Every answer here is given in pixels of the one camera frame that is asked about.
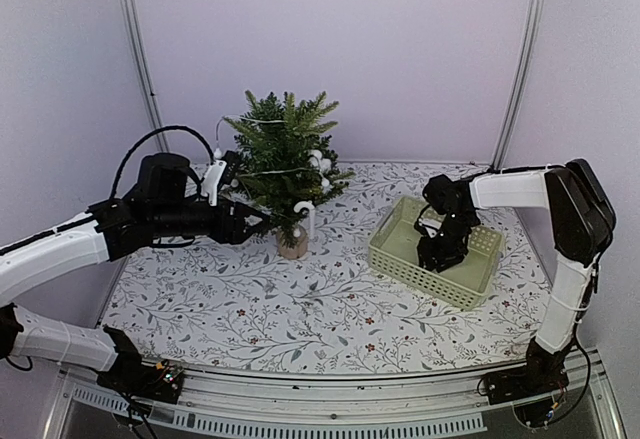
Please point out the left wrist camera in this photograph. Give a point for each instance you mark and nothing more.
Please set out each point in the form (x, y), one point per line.
(221, 172)

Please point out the front aluminium rail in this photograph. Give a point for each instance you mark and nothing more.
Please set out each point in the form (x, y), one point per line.
(218, 403)

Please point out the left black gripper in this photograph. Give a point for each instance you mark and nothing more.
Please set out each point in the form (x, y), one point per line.
(235, 234)

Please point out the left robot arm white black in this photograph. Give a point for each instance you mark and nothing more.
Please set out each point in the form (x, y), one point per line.
(105, 232)

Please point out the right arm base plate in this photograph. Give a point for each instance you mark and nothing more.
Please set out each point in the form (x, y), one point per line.
(520, 383)

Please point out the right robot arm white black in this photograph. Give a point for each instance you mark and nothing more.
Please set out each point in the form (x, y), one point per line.
(582, 221)

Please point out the floral white tablecloth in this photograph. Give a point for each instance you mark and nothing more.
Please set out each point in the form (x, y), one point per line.
(244, 307)

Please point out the pale green plastic basket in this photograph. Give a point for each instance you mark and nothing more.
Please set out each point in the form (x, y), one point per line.
(392, 251)

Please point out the white ball light garland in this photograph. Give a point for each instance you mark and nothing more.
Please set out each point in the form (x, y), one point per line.
(283, 163)

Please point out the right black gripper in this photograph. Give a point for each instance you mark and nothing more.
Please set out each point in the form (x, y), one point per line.
(431, 254)

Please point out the small green christmas tree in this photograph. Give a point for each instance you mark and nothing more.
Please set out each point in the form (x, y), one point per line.
(289, 108)

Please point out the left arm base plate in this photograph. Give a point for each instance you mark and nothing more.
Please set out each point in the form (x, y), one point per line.
(162, 382)

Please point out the white candy cane ornament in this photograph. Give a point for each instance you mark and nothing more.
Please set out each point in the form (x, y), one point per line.
(310, 208)

